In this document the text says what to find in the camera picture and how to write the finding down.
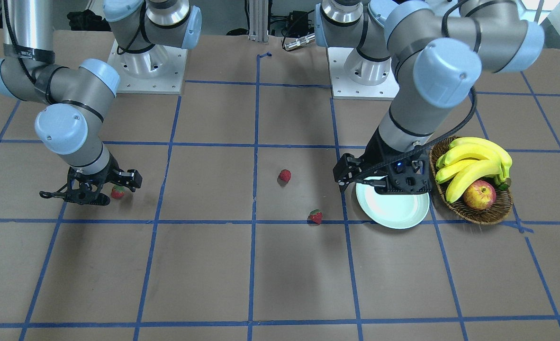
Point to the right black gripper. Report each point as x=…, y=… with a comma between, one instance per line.
x=110, y=171

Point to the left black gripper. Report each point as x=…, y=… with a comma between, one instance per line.
x=374, y=153

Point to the single red strawberry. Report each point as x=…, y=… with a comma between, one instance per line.
x=118, y=192

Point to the paired red strawberry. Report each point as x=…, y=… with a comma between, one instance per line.
x=285, y=175
x=316, y=216

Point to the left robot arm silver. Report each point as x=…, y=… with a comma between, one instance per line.
x=435, y=61

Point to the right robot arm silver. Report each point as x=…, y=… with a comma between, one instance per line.
x=77, y=101

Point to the light green plate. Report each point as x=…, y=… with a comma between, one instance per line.
x=393, y=211

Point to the yellow banana bunch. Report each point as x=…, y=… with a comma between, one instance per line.
x=469, y=159

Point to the red yellow apple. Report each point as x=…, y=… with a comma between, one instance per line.
x=480, y=195

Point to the brown wicker basket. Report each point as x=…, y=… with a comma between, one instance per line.
x=496, y=213

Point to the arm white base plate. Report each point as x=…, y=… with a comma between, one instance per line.
x=166, y=71
x=354, y=77

